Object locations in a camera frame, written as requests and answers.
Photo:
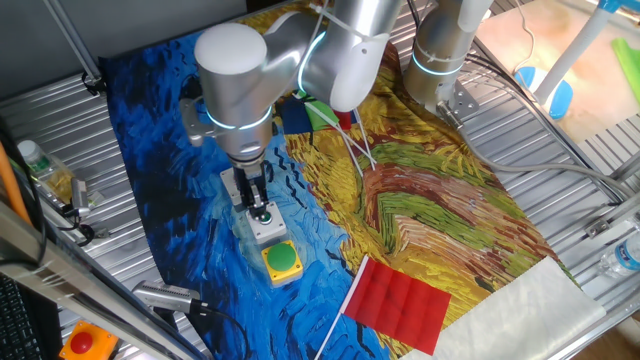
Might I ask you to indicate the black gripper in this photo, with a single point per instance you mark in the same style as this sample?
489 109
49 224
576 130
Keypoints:
251 182

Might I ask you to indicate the grey box small green button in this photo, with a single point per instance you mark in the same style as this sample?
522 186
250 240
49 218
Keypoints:
272 231

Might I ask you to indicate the grey box red button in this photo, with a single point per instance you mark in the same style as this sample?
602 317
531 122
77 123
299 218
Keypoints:
229 187

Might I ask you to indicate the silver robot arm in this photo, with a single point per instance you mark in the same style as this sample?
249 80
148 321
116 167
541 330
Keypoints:
235 80

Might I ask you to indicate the yellow box green mushroom button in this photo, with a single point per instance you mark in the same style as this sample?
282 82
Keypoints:
281 257

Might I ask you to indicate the small green flag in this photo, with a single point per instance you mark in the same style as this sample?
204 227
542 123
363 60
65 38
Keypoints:
320 120

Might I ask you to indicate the small red flag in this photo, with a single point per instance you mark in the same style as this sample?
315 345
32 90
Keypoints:
344 121

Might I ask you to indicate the painted blue yellow cloth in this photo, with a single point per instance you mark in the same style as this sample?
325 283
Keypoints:
425 210

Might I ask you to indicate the large red flag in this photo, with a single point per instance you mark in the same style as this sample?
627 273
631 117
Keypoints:
400 305

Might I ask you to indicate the black pole clamp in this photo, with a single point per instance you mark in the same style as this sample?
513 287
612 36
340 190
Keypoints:
94 85

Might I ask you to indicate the clear bottle yellow contents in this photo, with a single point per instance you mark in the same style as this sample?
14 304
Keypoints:
47 170

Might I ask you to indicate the orange emergency stop box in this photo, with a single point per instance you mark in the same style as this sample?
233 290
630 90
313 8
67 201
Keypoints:
82 342

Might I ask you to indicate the grey metal pole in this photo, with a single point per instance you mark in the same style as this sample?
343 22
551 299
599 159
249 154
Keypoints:
72 42

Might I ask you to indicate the orange tube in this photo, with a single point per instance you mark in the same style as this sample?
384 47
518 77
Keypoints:
9 185

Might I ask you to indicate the black keyboard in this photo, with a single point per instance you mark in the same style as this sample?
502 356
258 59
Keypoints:
17 325

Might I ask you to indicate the light wooden board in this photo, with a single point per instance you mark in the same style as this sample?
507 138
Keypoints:
505 35

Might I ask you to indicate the white blue stand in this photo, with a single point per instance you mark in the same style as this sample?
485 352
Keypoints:
570 55

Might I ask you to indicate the clear water bottle blue label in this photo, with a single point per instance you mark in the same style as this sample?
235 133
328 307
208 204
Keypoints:
622 257

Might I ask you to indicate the bright green object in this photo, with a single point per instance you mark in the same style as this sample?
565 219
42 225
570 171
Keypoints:
627 60

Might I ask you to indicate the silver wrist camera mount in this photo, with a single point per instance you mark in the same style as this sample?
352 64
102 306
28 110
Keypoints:
195 125

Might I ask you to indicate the silver ribbed camera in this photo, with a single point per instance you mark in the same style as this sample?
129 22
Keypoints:
165 296

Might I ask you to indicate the small silver camera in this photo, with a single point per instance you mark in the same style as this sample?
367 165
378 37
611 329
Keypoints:
79 197

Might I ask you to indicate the aluminium frame bar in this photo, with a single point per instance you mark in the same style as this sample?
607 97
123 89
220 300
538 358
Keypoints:
60 285

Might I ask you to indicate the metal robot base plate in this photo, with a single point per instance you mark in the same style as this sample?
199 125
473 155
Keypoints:
462 97

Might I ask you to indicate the aluminium profile bracket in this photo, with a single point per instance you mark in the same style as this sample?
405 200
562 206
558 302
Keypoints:
610 217

